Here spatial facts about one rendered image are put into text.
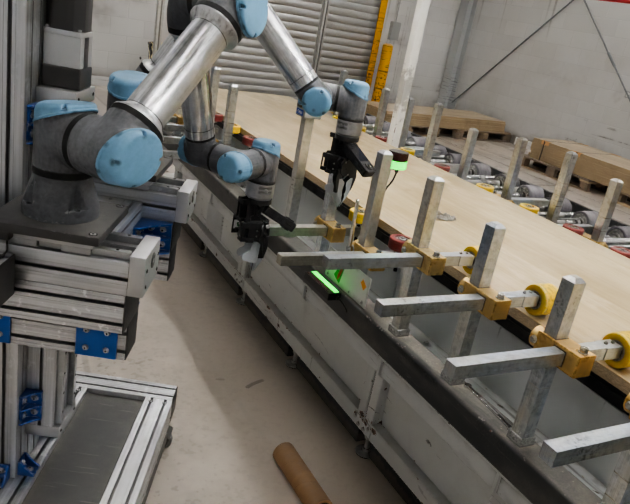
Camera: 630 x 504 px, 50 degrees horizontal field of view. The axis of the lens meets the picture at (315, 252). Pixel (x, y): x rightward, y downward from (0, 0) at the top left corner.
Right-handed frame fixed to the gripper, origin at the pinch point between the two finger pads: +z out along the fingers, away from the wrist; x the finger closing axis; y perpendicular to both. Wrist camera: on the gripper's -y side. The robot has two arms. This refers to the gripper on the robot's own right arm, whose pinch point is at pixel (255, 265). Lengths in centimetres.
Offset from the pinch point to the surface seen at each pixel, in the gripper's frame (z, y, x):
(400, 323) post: 8.6, -36.2, 22.9
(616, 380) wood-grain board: -6, -52, 79
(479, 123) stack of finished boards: 60, -642, -632
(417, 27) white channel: -67, -133, -134
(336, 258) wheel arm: -13.4, -8.6, 26.5
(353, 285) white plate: 8.6, -35.2, -2.1
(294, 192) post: -5, -37, -53
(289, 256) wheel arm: -3.3, -9.2, 1.6
